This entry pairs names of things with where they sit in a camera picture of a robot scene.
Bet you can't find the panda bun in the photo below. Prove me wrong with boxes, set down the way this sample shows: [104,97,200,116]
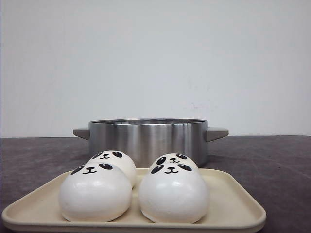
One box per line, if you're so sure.
[149,153,198,170]
[87,150,137,187]
[138,163,209,223]
[58,163,132,222]

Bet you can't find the stainless steel pot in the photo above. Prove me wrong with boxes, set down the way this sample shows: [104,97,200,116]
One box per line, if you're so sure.
[73,118,229,168]

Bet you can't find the beige plastic tray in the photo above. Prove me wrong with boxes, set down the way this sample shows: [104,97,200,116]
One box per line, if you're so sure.
[2,169,266,233]

